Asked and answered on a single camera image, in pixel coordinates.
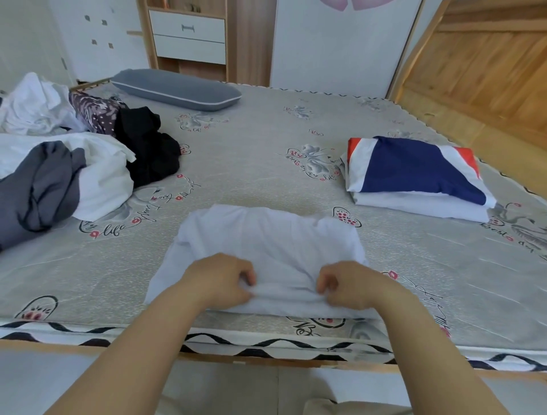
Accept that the person's right forearm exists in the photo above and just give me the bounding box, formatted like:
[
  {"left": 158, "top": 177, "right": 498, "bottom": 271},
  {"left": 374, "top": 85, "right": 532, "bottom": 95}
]
[{"left": 372, "top": 282, "right": 509, "bottom": 415}]

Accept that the white crumpled garment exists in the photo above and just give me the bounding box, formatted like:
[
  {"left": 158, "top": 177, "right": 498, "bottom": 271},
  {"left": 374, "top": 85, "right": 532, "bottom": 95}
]
[{"left": 0, "top": 72, "right": 88, "bottom": 136}]

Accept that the black garment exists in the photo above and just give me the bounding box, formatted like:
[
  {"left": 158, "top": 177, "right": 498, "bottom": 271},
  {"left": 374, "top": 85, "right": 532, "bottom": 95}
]
[{"left": 114, "top": 106, "right": 181, "bottom": 190}]

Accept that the white sheet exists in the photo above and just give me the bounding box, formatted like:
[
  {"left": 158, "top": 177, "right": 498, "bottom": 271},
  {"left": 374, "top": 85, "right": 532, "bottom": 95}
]
[{"left": 0, "top": 132, "right": 137, "bottom": 223}]

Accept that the white cabinet with square knobs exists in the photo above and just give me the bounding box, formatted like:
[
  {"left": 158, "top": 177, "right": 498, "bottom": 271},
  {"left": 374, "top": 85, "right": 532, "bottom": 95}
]
[{"left": 47, "top": 0, "right": 150, "bottom": 82}]

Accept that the purple patterned garment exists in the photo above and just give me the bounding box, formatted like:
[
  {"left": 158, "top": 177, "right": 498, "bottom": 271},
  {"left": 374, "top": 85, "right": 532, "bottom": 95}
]
[{"left": 68, "top": 91, "right": 129, "bottom": 137}]

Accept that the red white blue folded garment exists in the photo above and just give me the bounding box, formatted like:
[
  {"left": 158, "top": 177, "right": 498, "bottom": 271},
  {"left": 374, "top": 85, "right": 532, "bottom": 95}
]
[{"left": 344, "top": 136, "right": 497, "bottom": 224}]

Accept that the grey pillow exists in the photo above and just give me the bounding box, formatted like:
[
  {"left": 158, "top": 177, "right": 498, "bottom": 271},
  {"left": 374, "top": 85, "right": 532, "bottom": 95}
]
[{"left": 110, "top": 69, "right": 242, "bottom": 112}]

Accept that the person's left hand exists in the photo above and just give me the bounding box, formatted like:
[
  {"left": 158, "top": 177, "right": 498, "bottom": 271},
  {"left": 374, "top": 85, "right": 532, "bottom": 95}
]
[{"left": 181, "top": 253, "right": 257, "bottom": 309}]

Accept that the wooden headboard panel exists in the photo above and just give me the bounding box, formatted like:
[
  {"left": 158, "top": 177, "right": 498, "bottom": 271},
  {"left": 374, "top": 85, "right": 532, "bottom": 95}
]
[{"left": 387, "top": 0, "right": 547, "bottom": 189}]

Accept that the person's left forearm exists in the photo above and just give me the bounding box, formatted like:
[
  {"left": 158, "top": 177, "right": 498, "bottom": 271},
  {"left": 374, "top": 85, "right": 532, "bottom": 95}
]
[{"left": 43, "top": 278, "right": 206, "bottom": 415}]

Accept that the person's right hand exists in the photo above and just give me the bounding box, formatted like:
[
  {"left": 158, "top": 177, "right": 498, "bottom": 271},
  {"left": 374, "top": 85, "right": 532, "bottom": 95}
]
[{"left": 316, "top": 261, "right": 400, "bottom": 309}]

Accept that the grey floral mattress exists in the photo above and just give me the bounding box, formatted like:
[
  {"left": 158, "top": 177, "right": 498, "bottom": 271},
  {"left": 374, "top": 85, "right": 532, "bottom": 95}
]
[{"left": 0, "top": 81, "right": 547, "bottom": 372}]

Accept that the wooden cabinet with white drawers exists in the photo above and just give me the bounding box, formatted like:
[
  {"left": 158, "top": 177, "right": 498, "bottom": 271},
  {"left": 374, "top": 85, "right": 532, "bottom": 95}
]
[{"left": 136, "top": 0, "right": 277, "bottom": 87}]

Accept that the grey garment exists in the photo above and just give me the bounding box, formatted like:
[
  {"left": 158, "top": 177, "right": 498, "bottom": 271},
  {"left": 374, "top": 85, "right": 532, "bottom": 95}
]
[{"left": 0, "top": 141, "right": 87, "bottom": 252}]

